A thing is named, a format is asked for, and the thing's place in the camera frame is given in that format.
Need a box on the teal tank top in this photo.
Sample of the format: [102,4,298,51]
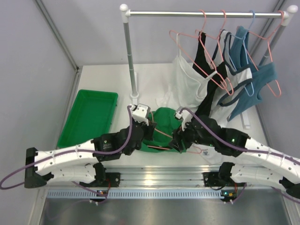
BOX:
[229,26,278,120]

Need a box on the white rack right foot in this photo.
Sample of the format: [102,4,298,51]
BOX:
[240,110,251,129]

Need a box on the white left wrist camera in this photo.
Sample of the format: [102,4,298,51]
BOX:
[130,104,150,126]

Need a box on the black tank top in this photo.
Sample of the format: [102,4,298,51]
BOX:
[192,40,227,117]

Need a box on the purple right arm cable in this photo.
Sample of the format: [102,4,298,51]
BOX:
[181,107,300,204]

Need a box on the green plastic tray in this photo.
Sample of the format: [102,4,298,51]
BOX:
[57,90,118,148]

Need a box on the pink hanger with black top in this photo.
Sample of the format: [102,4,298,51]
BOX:
[195,9,235,96]

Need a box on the white rack left foot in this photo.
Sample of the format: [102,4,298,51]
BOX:
[130,72,140,105]

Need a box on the white rack foot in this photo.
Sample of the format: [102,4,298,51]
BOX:
[240,110,251,129]
[130,72,140,105]

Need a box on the white navy-trimmed tank top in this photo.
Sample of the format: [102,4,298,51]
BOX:
[209,30,252,128]

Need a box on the blue hanger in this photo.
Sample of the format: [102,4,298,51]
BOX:
[231,10,255,97]

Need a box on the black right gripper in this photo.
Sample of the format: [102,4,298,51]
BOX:
[168,116,216,152]

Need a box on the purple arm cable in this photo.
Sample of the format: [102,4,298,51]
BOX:
[181,107,300,204]
[0,105,134,190]

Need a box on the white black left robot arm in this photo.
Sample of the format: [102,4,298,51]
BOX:
[24,121,157,188]

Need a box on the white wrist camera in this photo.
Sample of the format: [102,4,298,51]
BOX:
[130,104,150,126]
[174,106,193,131]

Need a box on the pink hanger with camisole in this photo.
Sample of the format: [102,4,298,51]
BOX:
[169,10,233,95]

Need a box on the green tank top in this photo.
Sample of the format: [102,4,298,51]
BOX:
[138,107,188,153]

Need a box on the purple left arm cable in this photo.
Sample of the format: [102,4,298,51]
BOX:
[0,105,134,190]

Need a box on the metal clothes rack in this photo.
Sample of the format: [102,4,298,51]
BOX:
[120,4,298,99]

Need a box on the white camisole top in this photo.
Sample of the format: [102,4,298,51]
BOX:
[156,47,216,112]

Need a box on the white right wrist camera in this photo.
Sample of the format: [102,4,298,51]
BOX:
[174,106,193,131]

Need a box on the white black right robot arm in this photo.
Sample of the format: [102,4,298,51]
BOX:
[169,111,300,199]

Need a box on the perforated grey cable duct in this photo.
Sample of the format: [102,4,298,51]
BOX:
[47,189,236,199]

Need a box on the aluminium mounting rail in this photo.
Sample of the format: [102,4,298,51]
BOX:
[105,165,219,188]

